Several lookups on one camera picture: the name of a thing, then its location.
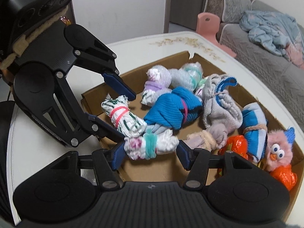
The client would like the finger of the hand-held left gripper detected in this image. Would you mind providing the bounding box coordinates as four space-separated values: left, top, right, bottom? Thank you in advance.
31 71 125 148
75 32 136 101

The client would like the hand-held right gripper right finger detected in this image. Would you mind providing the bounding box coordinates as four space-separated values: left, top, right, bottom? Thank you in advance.
177 140 256 191

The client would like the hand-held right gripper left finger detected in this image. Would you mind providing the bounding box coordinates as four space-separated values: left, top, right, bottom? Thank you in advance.
55 141 125 191

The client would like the white bundle green print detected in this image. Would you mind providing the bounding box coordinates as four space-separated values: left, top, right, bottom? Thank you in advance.
101 95 148 138

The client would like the white bundle teal band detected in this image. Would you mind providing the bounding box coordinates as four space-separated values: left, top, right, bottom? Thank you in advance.
123 129 180 161

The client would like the brown cardboard box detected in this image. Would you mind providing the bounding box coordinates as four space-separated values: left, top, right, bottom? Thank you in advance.
81 51 304 221

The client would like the white bundle purple band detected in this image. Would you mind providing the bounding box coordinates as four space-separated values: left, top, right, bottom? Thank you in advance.
141 67 173 105

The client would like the pale pink sock bundle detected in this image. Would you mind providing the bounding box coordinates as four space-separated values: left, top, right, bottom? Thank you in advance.
185 125 230 151

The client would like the blue sock bundle pink band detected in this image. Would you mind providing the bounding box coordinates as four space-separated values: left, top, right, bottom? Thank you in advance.
144 87 205 133

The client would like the orange shiny plastic bundle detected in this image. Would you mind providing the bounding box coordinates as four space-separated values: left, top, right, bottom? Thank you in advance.
217 135 250 178
269 165 298 192

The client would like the grey sock bundle blue trim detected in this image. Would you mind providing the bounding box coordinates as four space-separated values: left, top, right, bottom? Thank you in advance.
195 74 243 130

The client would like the bubble wrap bundle green band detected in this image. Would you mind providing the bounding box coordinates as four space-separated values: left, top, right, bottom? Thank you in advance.
167 62 203 92

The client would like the blue striped sock bundle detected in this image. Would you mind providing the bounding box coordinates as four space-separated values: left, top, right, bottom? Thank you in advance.
241 102 269 163

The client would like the pink plush toy blue hat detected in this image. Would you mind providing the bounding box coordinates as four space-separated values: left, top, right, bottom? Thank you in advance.
264 127 296 173

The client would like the pink plastic chair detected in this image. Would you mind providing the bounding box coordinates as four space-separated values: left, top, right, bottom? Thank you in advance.
197 13 238 58

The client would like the dark wooden door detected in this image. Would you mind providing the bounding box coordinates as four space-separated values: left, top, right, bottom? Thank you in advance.
164 0 211 32

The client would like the grey quilted sofa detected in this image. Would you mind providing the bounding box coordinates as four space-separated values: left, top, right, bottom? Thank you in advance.
204 0 304 126

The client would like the pink cloth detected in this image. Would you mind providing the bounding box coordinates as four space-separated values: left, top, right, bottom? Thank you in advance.
284 44 304 70

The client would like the light blue blanket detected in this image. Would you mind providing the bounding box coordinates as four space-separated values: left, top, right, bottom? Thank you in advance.
239 11 304 57

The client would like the beige braided cord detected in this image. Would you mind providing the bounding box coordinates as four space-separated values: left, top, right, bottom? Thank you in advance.
0 5 70 73

